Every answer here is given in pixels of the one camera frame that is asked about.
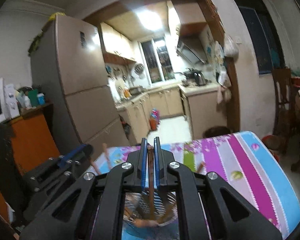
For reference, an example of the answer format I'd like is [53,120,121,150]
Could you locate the beige kitchen base cabinets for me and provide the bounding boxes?
[115,83,227,145]

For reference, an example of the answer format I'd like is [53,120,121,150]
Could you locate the kitchen window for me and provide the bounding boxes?
[141,36,175,84]

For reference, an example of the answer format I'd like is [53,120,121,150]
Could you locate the blue perforated utensil holder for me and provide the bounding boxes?
[123,191,178,227]

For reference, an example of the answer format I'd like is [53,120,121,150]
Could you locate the orange wooden cabinet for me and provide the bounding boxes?
[0,109,59,219]

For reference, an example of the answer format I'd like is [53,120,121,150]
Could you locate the floral plastic tablecloth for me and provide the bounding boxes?
[90,130,300,240]

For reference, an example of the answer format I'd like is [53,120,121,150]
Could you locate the grey refrigerator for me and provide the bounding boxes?
[30,15,129,154]

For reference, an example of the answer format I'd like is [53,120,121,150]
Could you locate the dark wooden chair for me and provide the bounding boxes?
[271,68,292,135]

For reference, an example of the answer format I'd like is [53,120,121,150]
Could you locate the steel electric kettle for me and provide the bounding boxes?
[194,72,206,86]

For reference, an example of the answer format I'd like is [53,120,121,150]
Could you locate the range hood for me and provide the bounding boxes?
[177,36,207,65]

